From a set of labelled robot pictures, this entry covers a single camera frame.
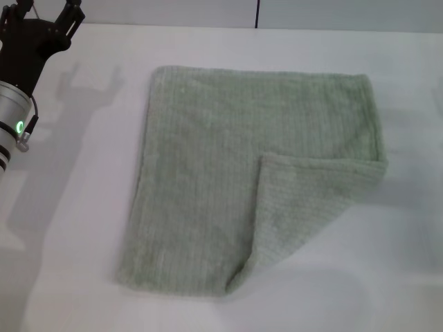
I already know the light green ribbed towel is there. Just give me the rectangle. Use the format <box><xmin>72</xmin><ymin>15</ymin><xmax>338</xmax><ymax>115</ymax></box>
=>
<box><xmin>116</xmin><ymin>64</ymin><xmax>389</xmax><ymax>298</ymax></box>

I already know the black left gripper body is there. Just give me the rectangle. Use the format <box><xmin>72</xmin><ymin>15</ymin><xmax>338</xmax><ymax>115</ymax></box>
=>
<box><xmin>0</xmin><ymin>19</ymin><xmax>71</xmax><ymax>96</ymax></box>

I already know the left arm grey cable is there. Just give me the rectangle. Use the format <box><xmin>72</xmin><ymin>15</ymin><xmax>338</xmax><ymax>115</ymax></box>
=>
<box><xmin>15</xmin><ymin>95</ymin><xmax>39</xmax><ymax>152</ymax></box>

